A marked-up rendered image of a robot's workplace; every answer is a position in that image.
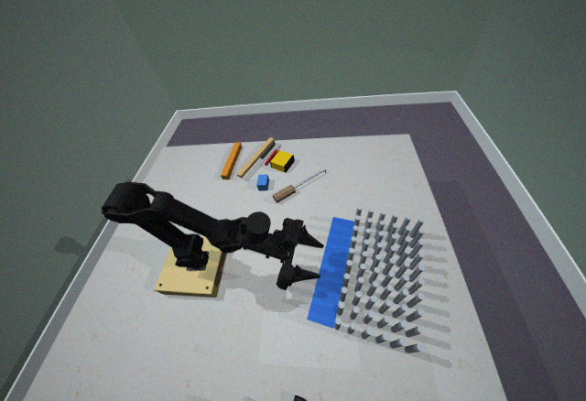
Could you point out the blue cube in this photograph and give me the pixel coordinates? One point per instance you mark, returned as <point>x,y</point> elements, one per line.
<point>262,182</point>

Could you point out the blue flat strip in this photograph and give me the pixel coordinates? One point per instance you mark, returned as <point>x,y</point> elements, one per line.
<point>327,292</point>

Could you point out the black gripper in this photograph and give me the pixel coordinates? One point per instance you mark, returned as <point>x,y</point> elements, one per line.
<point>289,274</point>

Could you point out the orange flat bar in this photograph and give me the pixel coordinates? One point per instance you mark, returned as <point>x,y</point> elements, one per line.
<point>230,162</point>

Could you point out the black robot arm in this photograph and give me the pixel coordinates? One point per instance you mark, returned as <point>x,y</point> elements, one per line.
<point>129,203</point>

